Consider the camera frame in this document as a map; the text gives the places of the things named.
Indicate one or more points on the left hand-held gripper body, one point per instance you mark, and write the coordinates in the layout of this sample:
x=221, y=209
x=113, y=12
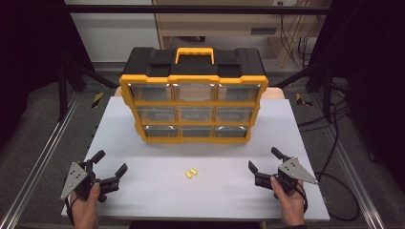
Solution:
x=74, y=178

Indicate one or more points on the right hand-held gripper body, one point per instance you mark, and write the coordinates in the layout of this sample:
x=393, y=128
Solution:
x=297, y=170

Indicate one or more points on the small yellow wall plug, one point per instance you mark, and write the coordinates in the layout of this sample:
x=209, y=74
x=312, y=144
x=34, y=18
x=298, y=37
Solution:
x=194, y=172
x=188, y=175

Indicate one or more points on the clear plastic drawer bin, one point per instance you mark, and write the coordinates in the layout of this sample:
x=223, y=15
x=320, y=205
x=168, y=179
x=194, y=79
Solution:
x=238, y=93

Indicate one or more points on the yellow black organizer case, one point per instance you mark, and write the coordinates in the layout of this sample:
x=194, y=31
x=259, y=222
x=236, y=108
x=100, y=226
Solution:
x=194, y=68

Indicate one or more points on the person's left hand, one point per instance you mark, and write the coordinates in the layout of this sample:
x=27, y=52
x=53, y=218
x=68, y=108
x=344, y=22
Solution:
x=86, y=210

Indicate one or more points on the person's right hand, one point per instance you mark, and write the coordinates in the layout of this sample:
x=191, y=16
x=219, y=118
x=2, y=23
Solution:
x=291, y=208

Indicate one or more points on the yellow black striped marker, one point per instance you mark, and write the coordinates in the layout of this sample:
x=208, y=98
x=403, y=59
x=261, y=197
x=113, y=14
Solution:
x=97, y=99
x=301, y=100

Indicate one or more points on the grid of clear drawers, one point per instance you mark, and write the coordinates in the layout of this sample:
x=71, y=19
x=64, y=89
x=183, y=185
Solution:
x=156, y=113

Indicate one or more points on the black metal stand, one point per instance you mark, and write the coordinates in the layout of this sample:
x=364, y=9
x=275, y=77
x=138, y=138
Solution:
x=62, y=95
x=326, y=92

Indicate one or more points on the person's dark lap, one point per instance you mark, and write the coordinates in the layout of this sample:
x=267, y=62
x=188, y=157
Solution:
x=197, y=225

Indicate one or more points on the black curtain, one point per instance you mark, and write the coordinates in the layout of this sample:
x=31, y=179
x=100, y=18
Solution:
x=375, y=79
x=28, y=57

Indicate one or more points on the white cabinet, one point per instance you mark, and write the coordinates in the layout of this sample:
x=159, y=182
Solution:
x=114, y=35

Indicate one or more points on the light wooden desk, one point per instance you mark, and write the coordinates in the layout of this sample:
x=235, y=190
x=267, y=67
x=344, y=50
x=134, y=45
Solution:
x=223, y=22

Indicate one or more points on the aluminium floor rail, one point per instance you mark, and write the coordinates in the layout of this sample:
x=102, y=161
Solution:
x=38, y=162
x=350, y=165

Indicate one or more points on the black horizontal frame bar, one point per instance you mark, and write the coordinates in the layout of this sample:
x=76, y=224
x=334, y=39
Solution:
x=191, y=9

